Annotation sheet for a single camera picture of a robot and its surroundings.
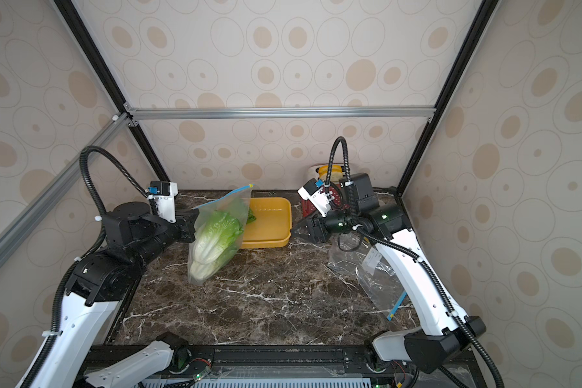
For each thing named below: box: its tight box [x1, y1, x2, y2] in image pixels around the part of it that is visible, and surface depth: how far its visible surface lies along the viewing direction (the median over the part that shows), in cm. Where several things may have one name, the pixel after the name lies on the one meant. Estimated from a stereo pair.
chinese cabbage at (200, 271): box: [189, 259, 224, 283], surface depth 78 cm
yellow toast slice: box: [318, 164, 343, 178], surface depth 101 cm
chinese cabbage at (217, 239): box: [190, 210, 245, 279], surface depth 76 cm
